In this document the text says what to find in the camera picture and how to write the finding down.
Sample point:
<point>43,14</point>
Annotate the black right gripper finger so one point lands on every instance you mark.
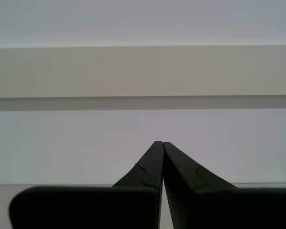
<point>85,207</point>
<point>228,210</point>

